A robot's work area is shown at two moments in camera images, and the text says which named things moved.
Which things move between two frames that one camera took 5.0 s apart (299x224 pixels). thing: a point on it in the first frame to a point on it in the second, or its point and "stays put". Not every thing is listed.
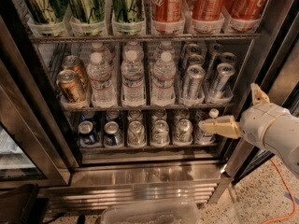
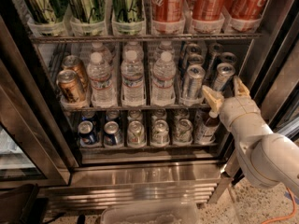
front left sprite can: (135, 134) stays put
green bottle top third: (128, 16) stays put
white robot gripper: (257, 123) to (239, 110)
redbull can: (224, 71) stays put
